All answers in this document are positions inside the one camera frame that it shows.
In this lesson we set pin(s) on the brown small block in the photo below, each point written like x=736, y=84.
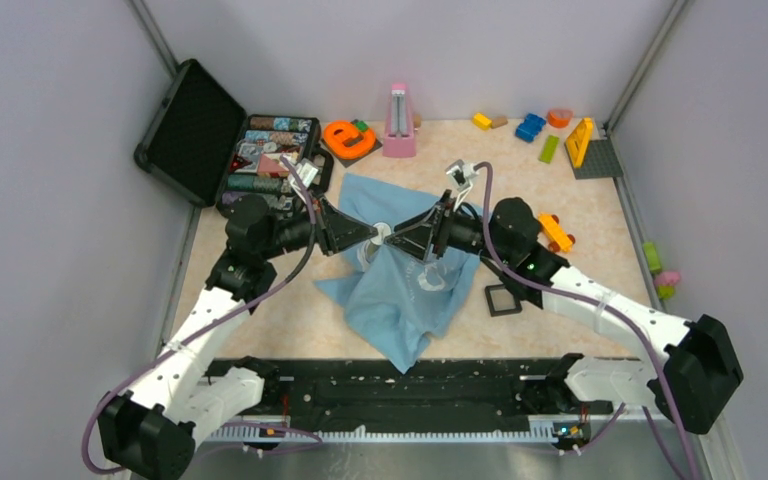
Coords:
x=498, y=122

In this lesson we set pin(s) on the blue toy brick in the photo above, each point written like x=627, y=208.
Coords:
x=531, y=126

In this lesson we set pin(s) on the black poker chip case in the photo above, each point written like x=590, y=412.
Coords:
x=206, y=147

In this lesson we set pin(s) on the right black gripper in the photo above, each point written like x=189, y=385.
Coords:
x=414, y=236

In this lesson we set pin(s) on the orange letter e toy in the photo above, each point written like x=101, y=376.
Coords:
x=346, y=142

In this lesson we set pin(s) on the lower black square frame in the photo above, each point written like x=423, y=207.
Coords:
x=501, y=302

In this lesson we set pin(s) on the pink metronome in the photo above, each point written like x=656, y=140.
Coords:
x=399, y=139

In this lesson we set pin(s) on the orange toy car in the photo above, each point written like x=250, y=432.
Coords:
x=559, y=241

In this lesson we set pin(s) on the orange small cup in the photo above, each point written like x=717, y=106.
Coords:
x=559, y=118

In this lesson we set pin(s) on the light blue t-shirt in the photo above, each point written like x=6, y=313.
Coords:
x=393, y=301

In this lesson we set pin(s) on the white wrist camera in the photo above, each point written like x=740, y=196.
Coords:
x=303, y=174
x=462, y=175

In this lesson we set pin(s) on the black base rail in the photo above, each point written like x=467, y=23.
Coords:
x=438, y=396

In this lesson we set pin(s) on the grey building baseplate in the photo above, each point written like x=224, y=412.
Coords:
x=600, y=161

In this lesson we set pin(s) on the yellow triangular toy block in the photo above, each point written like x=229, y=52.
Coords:
x=577, y=142

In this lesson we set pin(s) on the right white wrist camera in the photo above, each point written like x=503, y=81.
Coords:
x=462, y=175

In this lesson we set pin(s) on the yellow small toy brick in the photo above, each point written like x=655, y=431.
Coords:
x=482, y=121

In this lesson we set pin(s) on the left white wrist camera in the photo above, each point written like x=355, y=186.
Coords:
x=303, y=174

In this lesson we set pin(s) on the green toy brick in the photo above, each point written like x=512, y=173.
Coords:
x=549, y=148

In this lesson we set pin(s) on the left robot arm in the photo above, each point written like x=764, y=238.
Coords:
x=155, y=421

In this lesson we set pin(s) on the green pink toy pieces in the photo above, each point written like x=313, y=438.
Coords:
x=665, y=281

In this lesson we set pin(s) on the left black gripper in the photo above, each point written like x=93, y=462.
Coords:
x=337, y=230

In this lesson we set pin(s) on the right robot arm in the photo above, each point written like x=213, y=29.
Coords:
x=688, y=370

